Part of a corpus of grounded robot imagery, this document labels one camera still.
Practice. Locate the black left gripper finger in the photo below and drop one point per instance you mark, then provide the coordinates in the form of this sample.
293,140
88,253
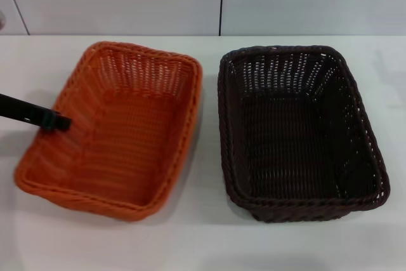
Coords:
35,110

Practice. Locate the orange woven plastic basket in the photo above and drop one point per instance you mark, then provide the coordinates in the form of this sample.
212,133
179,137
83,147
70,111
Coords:
127,150

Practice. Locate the dark brown woven plastic basket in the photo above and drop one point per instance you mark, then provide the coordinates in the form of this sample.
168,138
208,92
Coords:
295,144

